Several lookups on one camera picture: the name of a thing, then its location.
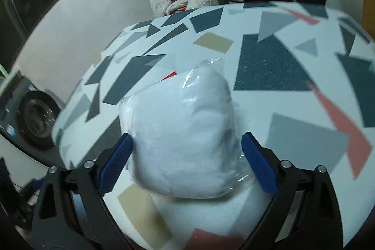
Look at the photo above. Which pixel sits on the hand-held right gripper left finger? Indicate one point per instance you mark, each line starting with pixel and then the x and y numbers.
pixel 117 162

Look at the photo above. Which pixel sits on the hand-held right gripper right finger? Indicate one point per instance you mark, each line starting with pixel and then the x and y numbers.
pixel 259 163

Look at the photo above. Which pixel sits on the washing machine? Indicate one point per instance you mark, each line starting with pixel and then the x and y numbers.
pixel 35 121

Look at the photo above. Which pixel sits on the white bundle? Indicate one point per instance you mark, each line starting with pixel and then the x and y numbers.
pixel 181 135

